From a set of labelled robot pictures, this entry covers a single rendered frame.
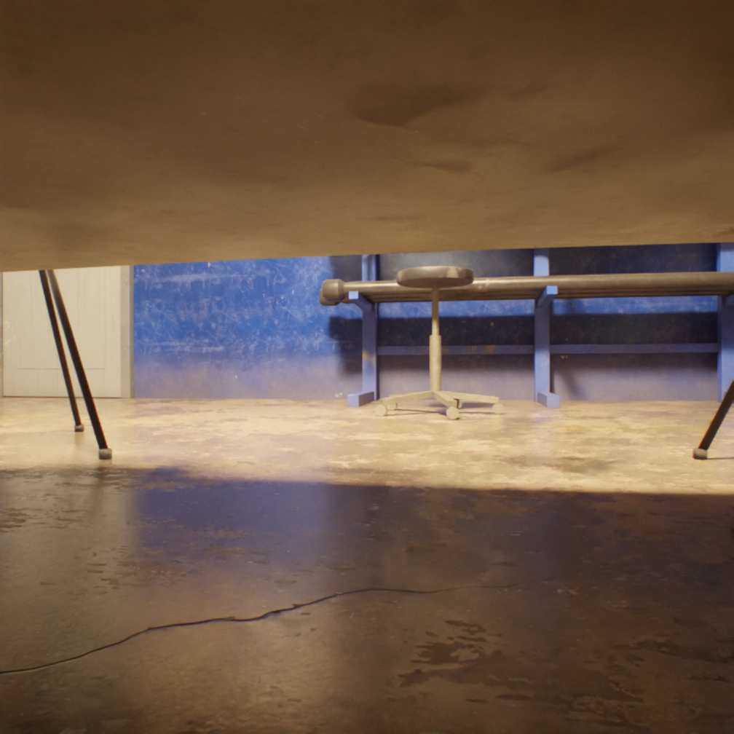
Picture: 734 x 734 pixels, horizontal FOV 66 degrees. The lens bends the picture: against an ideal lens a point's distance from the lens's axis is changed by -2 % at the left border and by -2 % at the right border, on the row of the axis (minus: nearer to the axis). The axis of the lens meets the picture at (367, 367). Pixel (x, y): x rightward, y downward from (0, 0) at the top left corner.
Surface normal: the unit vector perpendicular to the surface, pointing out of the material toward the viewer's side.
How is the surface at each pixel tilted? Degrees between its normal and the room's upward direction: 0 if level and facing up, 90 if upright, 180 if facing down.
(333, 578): 0
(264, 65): 180
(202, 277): 90
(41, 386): 90
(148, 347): 90
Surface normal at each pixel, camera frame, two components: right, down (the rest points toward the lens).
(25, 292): -0.18, 0.00
